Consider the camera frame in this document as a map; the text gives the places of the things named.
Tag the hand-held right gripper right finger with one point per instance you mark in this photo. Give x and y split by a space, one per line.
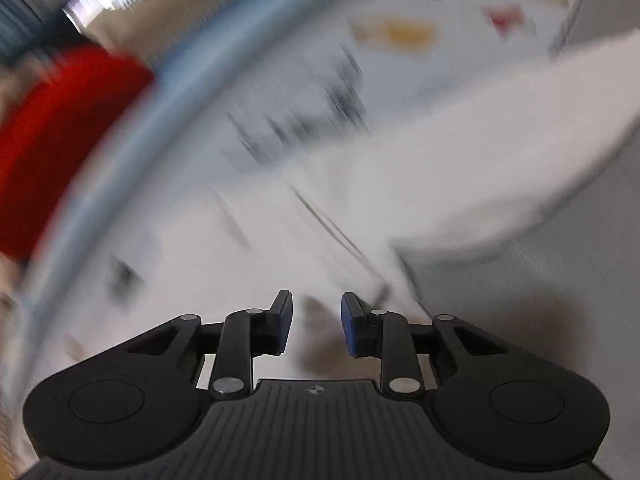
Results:
351 326

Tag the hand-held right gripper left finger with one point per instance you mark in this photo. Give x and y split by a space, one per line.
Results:
284 321

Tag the white t-shirt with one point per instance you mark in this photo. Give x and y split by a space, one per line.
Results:
475 170

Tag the grey printed bed sheet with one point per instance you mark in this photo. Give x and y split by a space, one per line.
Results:
550 310

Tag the light blue blanket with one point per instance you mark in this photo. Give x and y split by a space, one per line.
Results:
150 105

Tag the red folded blanket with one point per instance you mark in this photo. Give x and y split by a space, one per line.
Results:
60 135

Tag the blue curtain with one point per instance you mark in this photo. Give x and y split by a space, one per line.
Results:
20 15

